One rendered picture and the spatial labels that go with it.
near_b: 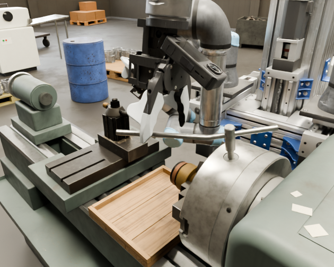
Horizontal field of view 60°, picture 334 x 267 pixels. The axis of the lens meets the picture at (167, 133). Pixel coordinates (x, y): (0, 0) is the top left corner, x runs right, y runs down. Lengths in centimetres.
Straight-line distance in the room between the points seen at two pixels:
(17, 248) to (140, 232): 145
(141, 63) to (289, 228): 35
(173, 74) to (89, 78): 382
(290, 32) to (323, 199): 84
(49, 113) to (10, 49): 469
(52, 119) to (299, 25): 120
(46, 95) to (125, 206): 72
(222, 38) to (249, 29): 727
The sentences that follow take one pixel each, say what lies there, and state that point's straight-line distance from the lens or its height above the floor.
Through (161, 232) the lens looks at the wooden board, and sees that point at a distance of 96.
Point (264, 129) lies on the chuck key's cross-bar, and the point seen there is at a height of 131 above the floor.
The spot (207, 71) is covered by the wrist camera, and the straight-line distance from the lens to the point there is 46.
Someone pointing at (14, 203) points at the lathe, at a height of 54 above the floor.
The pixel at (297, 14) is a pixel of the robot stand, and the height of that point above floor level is 147.
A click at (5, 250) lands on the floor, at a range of 234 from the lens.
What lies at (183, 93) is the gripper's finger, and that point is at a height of 140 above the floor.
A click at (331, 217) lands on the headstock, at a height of 125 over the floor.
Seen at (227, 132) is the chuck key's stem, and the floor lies 131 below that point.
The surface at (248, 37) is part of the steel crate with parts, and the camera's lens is 821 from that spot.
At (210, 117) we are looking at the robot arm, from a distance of 100.
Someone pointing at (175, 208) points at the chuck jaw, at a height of 110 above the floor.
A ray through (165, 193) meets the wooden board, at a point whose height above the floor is 89.
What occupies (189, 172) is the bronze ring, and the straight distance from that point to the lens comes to 80.
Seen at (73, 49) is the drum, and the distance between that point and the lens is 424.
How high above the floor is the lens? 158
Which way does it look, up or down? 28 degrees down
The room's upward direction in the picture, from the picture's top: straight up
